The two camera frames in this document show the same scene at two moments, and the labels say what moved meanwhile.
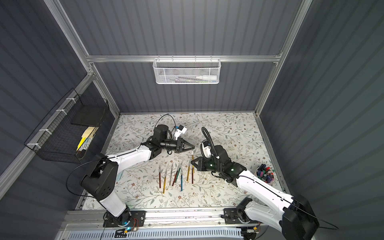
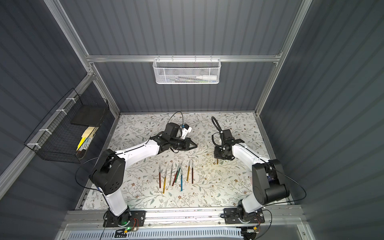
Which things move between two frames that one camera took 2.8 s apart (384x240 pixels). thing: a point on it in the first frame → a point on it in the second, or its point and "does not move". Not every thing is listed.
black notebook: [91, 115] does not move
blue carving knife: [181, 184] does not move
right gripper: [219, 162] → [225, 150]
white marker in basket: [207, 77] does not move
